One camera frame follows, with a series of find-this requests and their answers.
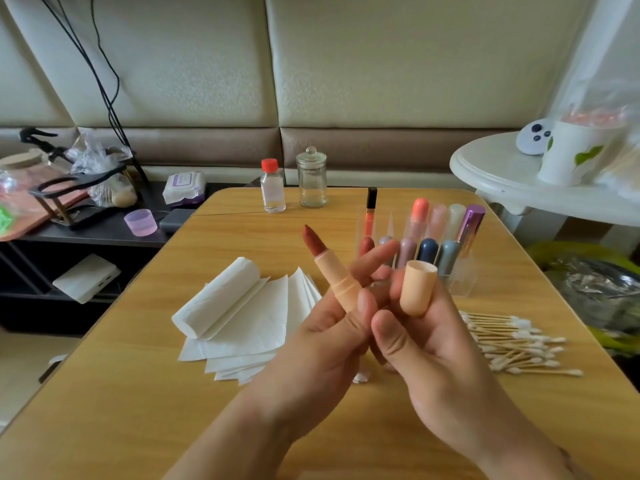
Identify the person's left hand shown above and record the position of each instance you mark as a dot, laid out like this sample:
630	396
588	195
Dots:
315	370

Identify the person's right hand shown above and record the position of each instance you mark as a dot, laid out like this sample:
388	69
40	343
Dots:
450	380

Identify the white tissue sheet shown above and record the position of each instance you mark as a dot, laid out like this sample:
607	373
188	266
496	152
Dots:
361	377

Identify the pile of cotton swabs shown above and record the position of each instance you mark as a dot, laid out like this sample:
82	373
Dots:
525	345

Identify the stack of white tissues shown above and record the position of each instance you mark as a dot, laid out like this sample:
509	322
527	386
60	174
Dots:
240	325

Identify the beige lipstick cap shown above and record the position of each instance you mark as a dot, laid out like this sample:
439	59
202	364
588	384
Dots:
418	288

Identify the red lipstick beige tube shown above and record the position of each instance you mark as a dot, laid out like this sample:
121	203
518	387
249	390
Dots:
335	270

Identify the red lipstick grey-blue tube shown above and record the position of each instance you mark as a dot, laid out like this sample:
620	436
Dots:
449	260

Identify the red lipstick navy tube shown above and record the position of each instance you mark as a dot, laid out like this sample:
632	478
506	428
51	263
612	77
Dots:
428	251

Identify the red lipstick dusty pink tube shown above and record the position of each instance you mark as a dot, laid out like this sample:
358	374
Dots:
407	253

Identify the clear acrylic lipstick organizer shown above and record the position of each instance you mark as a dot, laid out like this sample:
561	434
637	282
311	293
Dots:
460	230

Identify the person's left forearm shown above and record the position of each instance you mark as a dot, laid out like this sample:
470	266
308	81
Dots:
225	460

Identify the yellow-green bin with bag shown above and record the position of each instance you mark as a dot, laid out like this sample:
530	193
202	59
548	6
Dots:
600	295

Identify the clear bottle red cap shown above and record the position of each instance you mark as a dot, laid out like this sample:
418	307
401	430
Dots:
273	190

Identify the glass jar with lid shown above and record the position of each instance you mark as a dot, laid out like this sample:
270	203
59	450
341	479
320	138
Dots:
312	182

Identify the white round side table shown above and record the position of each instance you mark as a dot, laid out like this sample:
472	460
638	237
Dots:
495	173

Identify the wet wipes pack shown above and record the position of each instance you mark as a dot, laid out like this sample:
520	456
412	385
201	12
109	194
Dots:
184	189

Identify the small purple plastic cup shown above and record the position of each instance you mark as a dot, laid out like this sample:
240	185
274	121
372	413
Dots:
141	223

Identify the white power bank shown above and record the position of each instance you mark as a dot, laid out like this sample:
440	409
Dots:
86	279

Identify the black low shelf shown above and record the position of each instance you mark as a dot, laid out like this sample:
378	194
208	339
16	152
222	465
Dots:
95	240

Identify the white panda figure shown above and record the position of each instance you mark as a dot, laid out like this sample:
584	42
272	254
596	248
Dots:
534	137

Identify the white mug green leaf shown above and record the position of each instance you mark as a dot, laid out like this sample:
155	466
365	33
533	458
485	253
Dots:
575	153

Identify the crumpled clear plastic bag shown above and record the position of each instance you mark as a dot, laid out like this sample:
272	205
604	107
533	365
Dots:
98	153

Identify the pink tray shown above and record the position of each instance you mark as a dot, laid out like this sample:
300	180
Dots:
35	207

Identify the beige padded backrest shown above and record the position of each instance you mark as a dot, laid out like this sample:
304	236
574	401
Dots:
420	55

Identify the green plastic wrapper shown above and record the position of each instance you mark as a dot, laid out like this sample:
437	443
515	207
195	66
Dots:
6	220

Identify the jar with wooden lid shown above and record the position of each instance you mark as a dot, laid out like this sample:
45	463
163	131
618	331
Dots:
22	160

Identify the black clip tool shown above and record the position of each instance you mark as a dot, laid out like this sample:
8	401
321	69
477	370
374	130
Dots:
38	137

